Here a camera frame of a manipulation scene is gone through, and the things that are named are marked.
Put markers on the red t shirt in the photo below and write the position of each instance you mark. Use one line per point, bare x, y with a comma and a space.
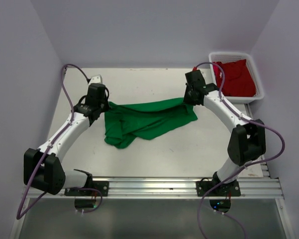
238, 81

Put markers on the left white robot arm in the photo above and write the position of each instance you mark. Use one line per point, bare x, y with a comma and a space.
42, 167

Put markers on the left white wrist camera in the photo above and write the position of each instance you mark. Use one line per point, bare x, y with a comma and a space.
95, 79

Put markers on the white plastic basket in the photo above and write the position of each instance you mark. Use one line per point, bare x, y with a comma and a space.
226, 57

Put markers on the green t shirt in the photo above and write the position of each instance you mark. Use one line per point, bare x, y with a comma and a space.
125, 123

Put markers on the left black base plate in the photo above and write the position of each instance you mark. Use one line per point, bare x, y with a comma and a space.
92, 188

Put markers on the aluminium mounting rail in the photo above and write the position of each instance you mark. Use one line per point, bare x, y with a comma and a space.
185, 188

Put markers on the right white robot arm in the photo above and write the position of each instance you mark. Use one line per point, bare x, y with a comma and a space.
247, 141

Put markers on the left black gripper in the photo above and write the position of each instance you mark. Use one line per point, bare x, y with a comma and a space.
106, 106

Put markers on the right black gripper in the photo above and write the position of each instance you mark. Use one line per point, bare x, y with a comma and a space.
186, 99

